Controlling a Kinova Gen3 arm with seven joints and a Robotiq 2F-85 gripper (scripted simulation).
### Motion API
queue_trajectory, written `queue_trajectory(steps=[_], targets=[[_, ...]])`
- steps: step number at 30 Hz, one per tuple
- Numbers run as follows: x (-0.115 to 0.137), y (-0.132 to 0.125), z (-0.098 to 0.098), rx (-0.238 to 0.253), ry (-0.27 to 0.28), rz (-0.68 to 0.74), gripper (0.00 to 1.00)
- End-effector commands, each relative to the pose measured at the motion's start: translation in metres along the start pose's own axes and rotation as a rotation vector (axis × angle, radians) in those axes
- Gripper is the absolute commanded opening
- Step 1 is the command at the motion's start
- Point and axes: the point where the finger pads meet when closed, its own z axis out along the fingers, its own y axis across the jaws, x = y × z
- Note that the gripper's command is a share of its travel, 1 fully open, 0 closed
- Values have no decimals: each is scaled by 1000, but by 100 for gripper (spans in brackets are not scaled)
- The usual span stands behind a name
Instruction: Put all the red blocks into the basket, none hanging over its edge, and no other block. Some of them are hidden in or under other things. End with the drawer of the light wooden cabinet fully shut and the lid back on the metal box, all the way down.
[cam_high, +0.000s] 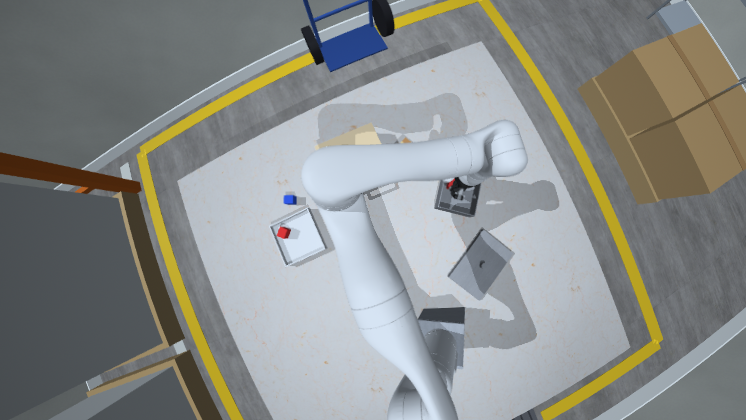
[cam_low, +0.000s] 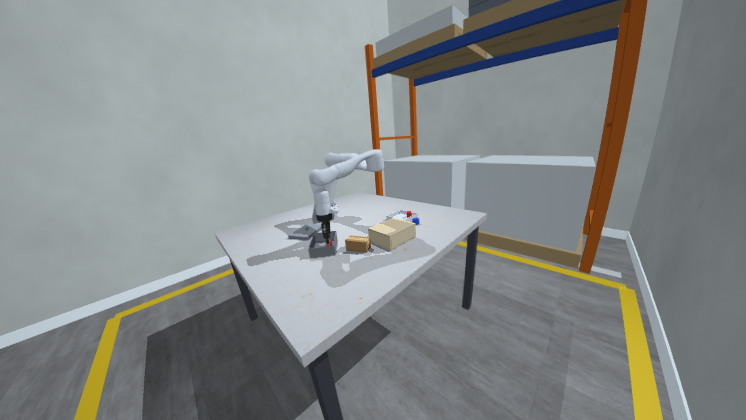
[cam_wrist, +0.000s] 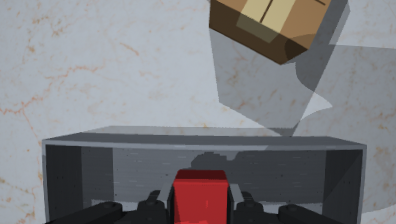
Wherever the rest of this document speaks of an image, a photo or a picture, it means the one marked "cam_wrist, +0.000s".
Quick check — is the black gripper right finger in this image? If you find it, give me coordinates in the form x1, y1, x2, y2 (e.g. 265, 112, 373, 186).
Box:
226, 184, 343, 224

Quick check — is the red block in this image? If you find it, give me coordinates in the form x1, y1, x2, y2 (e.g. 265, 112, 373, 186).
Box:
173, 170, 229, 224

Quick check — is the brown cardboard box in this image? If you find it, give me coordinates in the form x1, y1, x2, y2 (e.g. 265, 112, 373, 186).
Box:
209, 0, 331, 65

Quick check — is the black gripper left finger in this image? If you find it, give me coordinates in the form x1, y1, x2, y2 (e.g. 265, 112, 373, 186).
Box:
44, 183, 174, 224

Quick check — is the dark grey open box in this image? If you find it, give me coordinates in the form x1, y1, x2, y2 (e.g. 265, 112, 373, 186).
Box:
42, 133, 367, 224

